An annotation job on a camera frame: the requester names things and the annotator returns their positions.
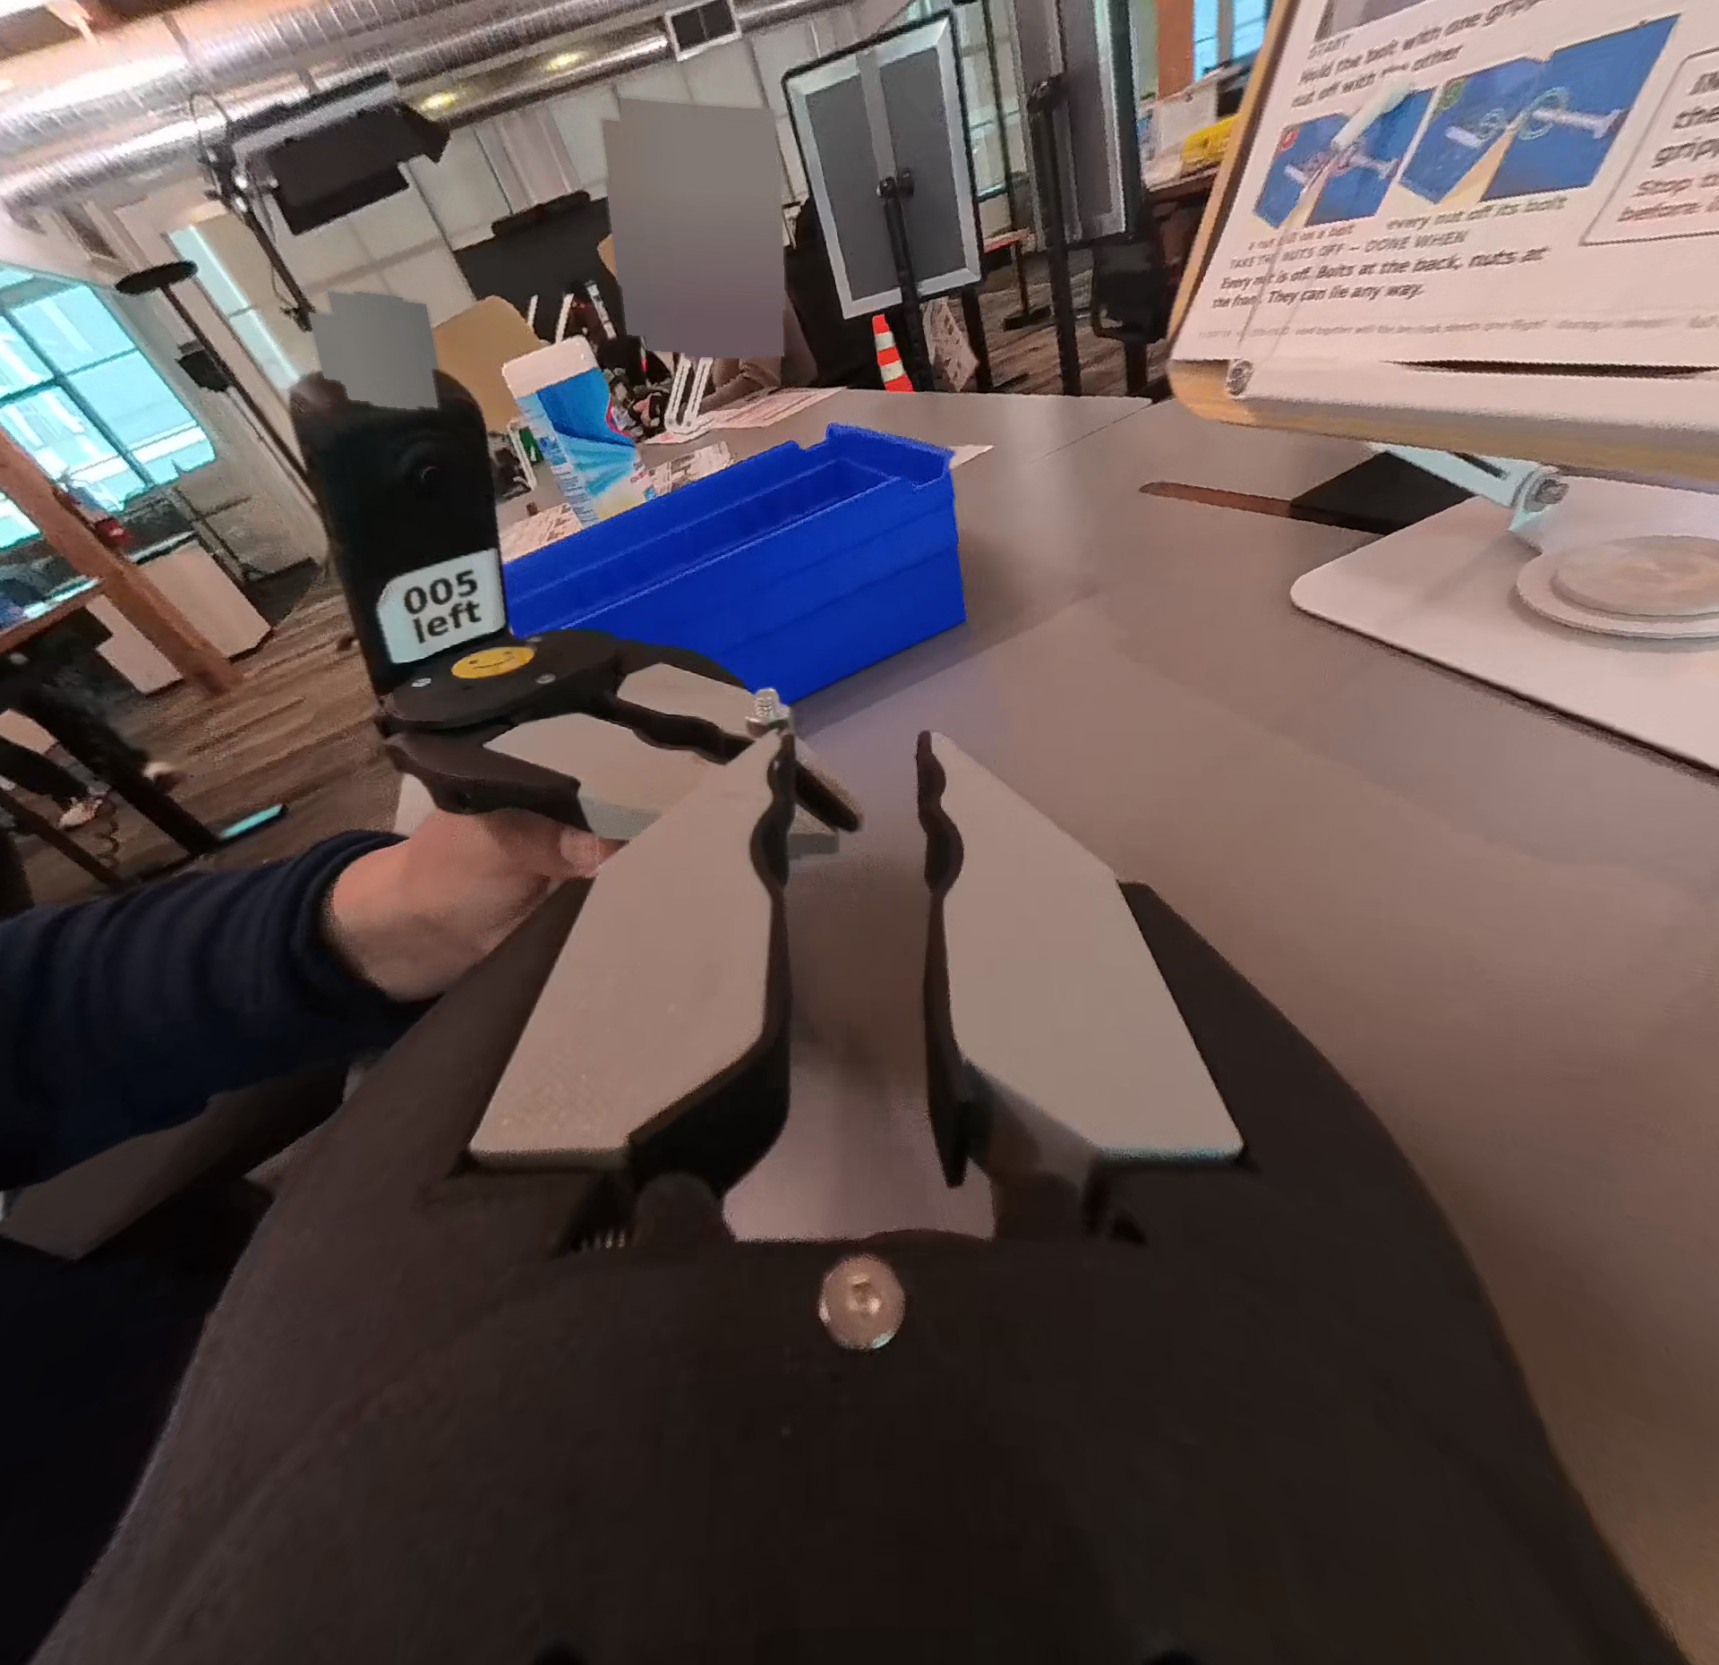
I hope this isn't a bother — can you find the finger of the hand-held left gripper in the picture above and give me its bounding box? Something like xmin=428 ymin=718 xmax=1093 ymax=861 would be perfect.
xmin=483 ymin=718 xmax=746 ymax=847
xmin=610 ymin=661 xmax=770 ymax=762

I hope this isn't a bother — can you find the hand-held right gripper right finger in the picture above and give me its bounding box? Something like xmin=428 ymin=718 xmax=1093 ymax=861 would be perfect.
xmin=913 ymin=728 xmax=1251 ymax=1239

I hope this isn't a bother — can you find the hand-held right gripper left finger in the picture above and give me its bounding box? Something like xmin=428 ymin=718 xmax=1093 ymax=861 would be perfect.
xmin=465 ymin=728 xmax=796 ymax=1194

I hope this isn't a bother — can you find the blue plastic bin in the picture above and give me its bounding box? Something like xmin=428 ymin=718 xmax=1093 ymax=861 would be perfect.
xmin=499 ymin=427 xmax=968 ymax=707

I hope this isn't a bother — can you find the person's left forearm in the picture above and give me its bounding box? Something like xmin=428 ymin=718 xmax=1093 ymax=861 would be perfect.
xmin=0 ymin=831 xmax=404 ymax=1190

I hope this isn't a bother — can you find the person's left hand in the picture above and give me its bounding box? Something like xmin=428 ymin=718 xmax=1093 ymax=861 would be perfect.
xmin=327 ymin=811 xmax=622 ymax=1003

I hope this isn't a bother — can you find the white blue wipes canister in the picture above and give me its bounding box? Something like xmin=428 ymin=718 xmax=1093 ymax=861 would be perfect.
xmin=503 ymin=338 xmax=659 ymax=524

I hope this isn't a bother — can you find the white cabinet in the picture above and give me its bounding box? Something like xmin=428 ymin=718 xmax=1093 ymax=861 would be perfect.
xmin=91 ymin=540 xmax=273 ymax=695

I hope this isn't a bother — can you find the black studio light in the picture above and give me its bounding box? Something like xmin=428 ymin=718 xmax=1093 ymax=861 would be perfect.
xmin=261 ymin=73 xmax=453 ymax=235

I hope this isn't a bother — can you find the person's office chair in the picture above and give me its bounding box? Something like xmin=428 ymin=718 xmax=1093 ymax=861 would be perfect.
xmin=0 ymin=1061 xmax=364 ymax=1261

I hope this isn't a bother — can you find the white stand with wooden board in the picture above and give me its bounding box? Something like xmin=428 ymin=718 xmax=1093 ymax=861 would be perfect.
xmin=1166 ymin=0 xmax=1719 ymax=770

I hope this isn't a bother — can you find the grey framed panel on stand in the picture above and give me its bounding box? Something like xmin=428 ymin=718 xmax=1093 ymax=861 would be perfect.
xmin=782 ymin=10 xmax=990 ymax=324

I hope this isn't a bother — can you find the black pole stand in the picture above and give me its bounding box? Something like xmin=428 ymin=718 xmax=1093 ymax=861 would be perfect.
xmin=1028 ymin=77 xmax=1087 ymax=398

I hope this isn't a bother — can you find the black office chair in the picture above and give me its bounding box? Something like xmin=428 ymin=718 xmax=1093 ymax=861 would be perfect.
xmin=1087 ymin=233 xmax=1172 ymax=346

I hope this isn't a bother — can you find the black desk grommet cover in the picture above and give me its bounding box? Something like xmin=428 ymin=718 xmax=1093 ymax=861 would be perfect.
xmin=1295 ymin=453 xmax=1505 ymax=532

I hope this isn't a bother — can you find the person's dark clothing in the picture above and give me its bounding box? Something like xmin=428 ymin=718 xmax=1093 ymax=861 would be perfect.
xmin=0 ymin=1221 xmax=263 ymax=1665

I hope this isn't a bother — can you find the printed instruction sheet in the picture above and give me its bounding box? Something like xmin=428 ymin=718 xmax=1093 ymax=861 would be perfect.
xmin=1208 ymin=0 xmax=1719 ymax=336

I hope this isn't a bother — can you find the silver ventilation duct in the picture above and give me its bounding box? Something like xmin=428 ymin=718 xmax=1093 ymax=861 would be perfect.
xmin=0 ymin=0 xmax=861 ymax=210

